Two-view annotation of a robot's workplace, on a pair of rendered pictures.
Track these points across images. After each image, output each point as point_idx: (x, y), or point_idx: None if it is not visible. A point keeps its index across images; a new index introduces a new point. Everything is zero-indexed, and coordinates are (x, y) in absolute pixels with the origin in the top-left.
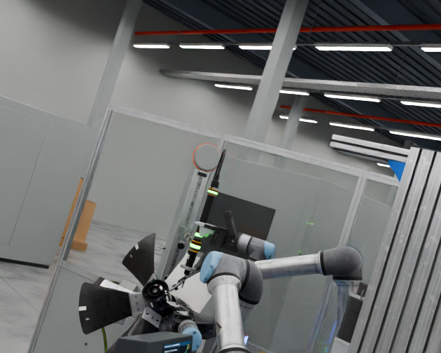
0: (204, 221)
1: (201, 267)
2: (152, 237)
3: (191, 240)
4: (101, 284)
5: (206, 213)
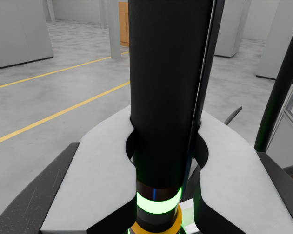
0: (136, 116)
1: None
2: (232, 114)
3: (285, 167)
4: (194, 159)
5: (130, 41)
